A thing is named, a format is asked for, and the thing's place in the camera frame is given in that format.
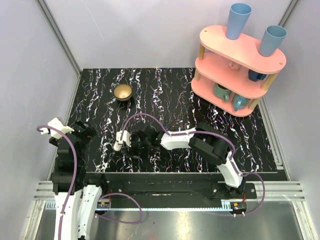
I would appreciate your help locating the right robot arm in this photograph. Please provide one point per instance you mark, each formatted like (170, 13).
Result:
(211, 145)

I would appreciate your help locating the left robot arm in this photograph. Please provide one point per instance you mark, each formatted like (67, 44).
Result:
(76, 193)

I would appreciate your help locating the brown ceramic bowl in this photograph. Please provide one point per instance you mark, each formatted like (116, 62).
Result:
(123, 92)

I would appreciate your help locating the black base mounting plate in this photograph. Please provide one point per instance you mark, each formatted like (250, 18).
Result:
(207, 185)

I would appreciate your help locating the green ceramic mug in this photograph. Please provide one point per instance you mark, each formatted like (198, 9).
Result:
(221, 92)

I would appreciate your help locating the light blue ceramic mug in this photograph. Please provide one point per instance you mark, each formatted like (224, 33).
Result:
(239, 102)

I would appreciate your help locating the pink three-tier shelf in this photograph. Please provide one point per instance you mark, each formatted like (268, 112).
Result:
(212, 66)

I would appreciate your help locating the pink mug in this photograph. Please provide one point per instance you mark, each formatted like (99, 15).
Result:
(234, 66)

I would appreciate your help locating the dark blue mug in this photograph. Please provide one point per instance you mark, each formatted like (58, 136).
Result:
(256, 76)

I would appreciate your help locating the left blue plastic cup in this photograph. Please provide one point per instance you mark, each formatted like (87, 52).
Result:
(239, 14)

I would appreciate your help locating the blue plastic cup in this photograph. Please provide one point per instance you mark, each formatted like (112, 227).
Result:
(239, 14)
(271, 40)

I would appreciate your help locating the right blue plastic cup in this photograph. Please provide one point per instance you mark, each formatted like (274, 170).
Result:
(271, 40)

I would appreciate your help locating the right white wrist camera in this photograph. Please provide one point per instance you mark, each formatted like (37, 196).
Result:
(122, 138)

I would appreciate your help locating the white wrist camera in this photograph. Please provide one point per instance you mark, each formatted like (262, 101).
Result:
(122, 138)
(58, 124)

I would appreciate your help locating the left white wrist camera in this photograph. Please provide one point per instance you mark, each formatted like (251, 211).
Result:
(58, 124)

